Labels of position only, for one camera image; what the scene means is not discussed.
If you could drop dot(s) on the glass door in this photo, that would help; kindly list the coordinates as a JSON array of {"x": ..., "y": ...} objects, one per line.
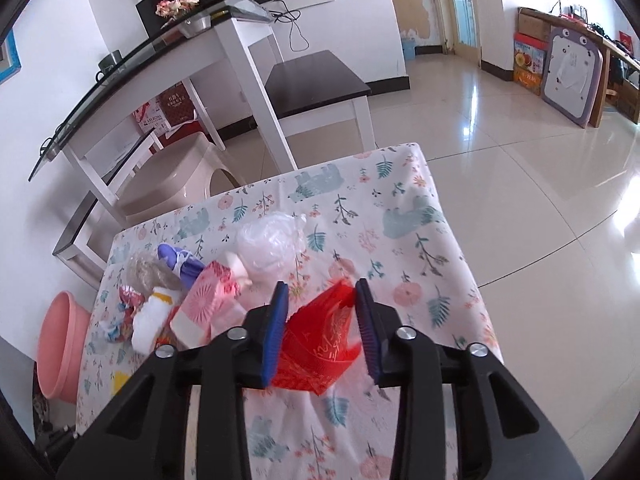
[{"x": 462, "y": 10}]

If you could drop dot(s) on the purple packet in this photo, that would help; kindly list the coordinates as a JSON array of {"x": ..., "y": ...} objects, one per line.
[{"x": 175, "y": 260}]

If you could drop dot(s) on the beige plastic stool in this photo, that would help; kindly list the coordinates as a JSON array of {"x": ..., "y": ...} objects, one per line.
[{"x": 165, "y": 175}]

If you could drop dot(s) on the pink plastic basin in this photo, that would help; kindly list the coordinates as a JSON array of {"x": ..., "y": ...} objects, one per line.
[{"x": 60, "y": 350}]

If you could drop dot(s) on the silver flat device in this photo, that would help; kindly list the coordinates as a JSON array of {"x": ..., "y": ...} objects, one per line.
[{"x": 235, "y": 10}]

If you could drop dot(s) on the floral tablecloth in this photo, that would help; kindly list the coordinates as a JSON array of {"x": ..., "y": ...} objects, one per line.
[{"x": 390, "y": 200}]

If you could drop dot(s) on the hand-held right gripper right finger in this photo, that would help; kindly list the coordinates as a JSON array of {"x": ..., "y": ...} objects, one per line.
[{"x": 367, "y": 335}]

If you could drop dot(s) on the white glass-top desk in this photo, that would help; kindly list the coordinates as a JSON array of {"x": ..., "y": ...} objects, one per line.
[{"x": 240, "y": 60}]

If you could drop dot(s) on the blue bin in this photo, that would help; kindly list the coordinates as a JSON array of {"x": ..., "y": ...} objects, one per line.
[{"x": 408, "y": 49}]

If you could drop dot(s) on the cardboard box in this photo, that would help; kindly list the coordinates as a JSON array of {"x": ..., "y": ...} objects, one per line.
[{"x": 629, "y": 102}]

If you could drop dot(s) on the orange fruit box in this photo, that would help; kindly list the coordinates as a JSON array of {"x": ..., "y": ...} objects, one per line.
[{"x": 527, "y": 80}]

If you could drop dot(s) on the red fruit box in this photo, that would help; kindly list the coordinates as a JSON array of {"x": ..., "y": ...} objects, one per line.
[{"x": 530, "y": 57}]

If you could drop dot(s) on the black cup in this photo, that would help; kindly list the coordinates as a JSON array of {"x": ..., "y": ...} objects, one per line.
[{"x": 112, "y": 62}]

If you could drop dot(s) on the crumpled clear wrapper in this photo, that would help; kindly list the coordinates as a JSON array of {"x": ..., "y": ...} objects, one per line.
[{"x": 145, "y": 272}]

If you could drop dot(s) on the red blue snack wrapper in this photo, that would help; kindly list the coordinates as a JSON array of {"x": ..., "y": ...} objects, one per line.
[{"x": 122, "y": 310}]

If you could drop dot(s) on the white red gift bag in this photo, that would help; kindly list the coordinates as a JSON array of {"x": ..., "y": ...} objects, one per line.
[{"x": 147, "y": 119}]

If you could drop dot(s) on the orange wrapper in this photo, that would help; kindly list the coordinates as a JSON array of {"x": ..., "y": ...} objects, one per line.
[{"x": 165, "y": 342}]

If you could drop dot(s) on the red plastic bag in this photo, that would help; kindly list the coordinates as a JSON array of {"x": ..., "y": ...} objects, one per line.
[{"x": 320, "y": 345}]

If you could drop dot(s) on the red card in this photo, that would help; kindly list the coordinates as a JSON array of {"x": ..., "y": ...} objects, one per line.
[{"x": 626, "y": 40}]

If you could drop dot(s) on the pink paper carton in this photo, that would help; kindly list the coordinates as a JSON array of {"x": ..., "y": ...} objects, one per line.
[{"x": 205, "y": 300}]

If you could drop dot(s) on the blue picture frame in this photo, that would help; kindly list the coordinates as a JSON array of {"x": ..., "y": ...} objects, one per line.
[{"x": 10, "y": 67}]

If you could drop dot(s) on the grey cartoon board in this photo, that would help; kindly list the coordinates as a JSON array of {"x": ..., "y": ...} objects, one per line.
[{"x": 572, "y": 75}]

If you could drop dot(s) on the clear plastic bag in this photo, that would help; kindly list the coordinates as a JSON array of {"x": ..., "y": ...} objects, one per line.
[{"x": 270, "y": 247}]

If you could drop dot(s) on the dried flower bunch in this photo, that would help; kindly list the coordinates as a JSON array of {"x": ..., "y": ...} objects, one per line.
[{"x": 177, "y": 6}]

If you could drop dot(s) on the yellow wrapper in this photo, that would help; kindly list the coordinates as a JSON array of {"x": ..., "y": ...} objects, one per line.
[{"x": 121, "y": 383}]

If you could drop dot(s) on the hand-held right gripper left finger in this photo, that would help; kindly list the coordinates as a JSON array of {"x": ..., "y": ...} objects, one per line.
[{"x": 276, "y": 332}]

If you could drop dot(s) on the dark red gift bag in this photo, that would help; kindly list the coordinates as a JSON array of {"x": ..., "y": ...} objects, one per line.
[{"x": 177, "y": 105}]

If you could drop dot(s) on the wooden table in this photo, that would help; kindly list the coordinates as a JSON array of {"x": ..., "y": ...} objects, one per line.
[{"x": 602, "y": 85}]

